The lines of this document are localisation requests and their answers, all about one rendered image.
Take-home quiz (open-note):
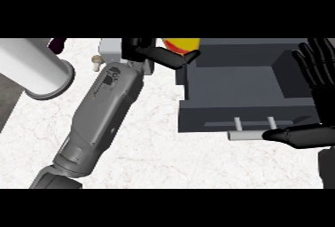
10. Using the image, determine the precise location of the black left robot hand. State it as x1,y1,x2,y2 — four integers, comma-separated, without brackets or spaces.
120,37,202,71

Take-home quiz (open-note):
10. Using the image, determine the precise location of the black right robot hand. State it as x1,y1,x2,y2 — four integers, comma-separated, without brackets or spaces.
259,37,335,150

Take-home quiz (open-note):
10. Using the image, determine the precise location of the yellow and red cup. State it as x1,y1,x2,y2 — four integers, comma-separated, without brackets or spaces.
160,37,202,57

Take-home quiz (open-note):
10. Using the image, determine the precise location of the dark grey open drawer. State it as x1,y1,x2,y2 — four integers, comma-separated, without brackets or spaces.
175,37,324,110

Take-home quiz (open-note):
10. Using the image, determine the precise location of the dark grey drawer front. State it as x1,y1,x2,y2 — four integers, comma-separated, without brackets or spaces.
177,98,323,134

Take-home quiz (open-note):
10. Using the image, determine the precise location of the small beige mushroom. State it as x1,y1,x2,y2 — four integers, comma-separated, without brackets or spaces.
89,55,106,73

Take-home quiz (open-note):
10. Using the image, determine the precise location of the dark purple object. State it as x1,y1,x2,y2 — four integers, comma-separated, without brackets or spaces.
47,37,67,56

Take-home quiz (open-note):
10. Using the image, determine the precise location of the white cylinder with grey rim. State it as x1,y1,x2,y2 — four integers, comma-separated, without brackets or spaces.
0,37,76,101

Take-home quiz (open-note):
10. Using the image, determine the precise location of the pale grey drawer handle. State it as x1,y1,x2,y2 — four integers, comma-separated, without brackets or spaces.
225,116,281,142

